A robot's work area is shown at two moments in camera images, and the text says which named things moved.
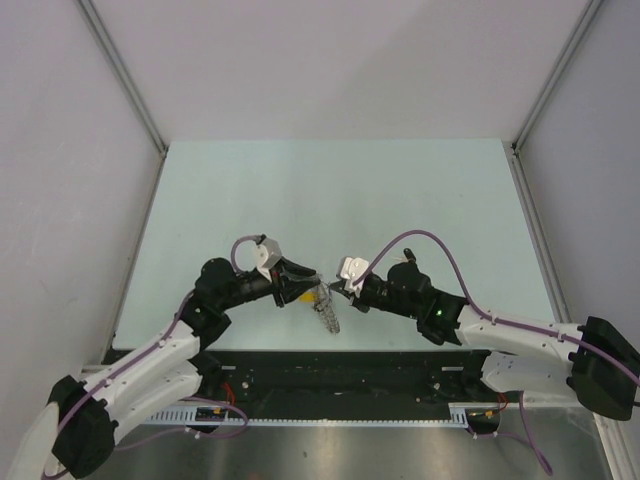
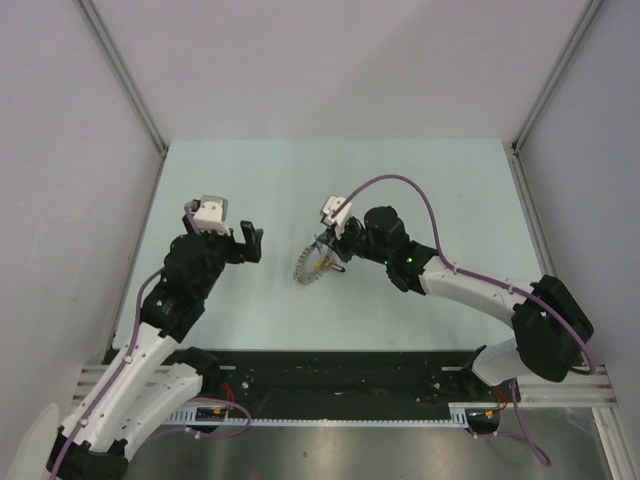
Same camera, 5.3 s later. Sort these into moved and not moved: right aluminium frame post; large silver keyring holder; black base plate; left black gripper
Moved: large silver keyring holder; left black gripper
Not moved: black base plate; right aluminium frame post
